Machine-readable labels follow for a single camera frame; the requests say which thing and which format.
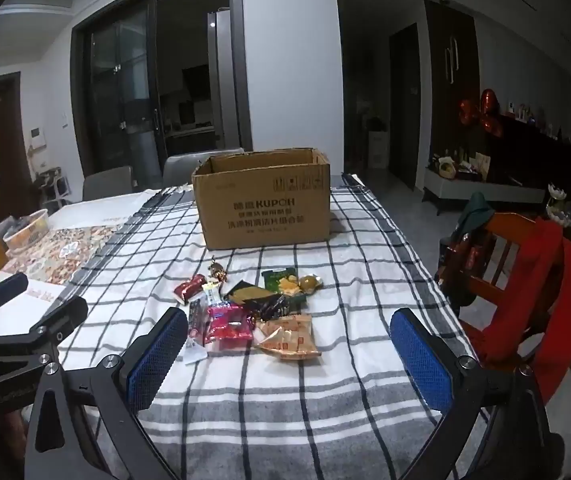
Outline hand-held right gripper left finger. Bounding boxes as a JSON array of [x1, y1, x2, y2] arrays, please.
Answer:
[[26, 306, 189, 480]]

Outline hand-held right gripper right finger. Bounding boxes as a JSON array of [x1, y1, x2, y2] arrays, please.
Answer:
[[389, 308, 566, 480]]

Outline white striped sachet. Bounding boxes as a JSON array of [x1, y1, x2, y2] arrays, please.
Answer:
[[182, 297, 211, 365]]

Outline pink red snack packet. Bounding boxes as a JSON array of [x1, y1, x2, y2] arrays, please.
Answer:
[[204, 302, 256, 347]]

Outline red candy packet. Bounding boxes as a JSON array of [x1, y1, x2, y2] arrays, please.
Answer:
[[174, 274, 209, 305]]

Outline small white yellow packet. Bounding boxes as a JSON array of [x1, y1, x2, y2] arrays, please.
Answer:
[[200, 282, 226, 306]]

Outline dark olive snack packet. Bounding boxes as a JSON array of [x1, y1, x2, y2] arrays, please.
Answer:
[[226, 280, 274, 306]]

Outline black snack packet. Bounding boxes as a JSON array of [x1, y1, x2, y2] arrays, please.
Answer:
[[243, 294, 291, 321]]

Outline tan biscuit packet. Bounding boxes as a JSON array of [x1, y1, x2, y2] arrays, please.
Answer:
[[258, 312, 313, 341], [253, 329, 322, 363]]

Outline green snack packet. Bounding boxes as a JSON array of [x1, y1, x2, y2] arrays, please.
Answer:
[[260, 268, 302, 297]]

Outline brown cardboard box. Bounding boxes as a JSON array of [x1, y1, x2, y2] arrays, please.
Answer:
[[192, 147, 332, 251]]

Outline clear plastic basket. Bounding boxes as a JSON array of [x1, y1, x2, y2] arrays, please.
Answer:
[[3, 208, 49, 256]]

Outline floral patterned mat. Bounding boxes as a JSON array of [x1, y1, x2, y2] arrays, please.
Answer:
[[3, 225, 121, 286]]

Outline black white checked cloth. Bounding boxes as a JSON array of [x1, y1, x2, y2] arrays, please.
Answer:
[[58, 172, 491, 480]]

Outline dark shiny bag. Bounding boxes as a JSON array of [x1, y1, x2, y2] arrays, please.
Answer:
[[438, 232, 491, 306]]

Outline white shoe rack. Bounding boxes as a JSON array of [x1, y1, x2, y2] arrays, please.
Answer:
[[33, 166, 71, 211]]

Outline grey dining chair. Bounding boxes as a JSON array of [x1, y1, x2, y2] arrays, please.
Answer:
[[163, 147, 246, 188], [82, 166, 134, 202]]

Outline orange wooden chair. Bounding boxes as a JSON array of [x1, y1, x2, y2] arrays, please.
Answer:
[[435, 212, 571, 376]]

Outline green cloth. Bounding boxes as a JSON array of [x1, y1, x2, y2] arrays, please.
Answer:
[[458, 191, 495, 238]]

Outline grey white sideboard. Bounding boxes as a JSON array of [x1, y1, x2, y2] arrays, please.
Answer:
[[423, 167, 549, 206]]

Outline dark glass sliding door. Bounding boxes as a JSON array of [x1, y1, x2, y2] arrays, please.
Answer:
[[70, 0, 254, 178]]

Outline red foil balloons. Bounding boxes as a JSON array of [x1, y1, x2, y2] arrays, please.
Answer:
[[458, 89, 503, 138]]

